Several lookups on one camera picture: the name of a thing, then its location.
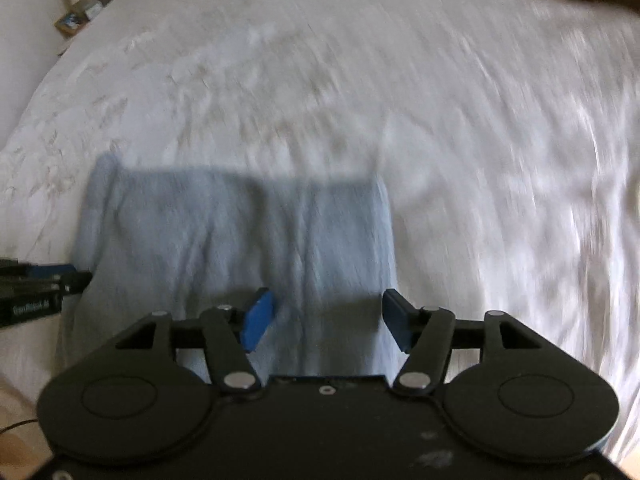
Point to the light grey pants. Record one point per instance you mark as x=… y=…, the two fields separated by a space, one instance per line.
x=235 y=240

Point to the white bed sheet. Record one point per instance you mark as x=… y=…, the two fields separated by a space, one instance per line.
x=400 y=85

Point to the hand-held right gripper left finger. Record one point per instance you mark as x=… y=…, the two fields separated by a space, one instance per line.
x=257 y=321

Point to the wooden nightstand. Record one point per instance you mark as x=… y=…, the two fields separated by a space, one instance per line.
x=85 y=5

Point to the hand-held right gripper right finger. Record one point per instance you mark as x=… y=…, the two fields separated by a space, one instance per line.
x=395 y=317

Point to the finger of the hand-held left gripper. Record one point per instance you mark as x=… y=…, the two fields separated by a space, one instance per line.
x=50 y=272

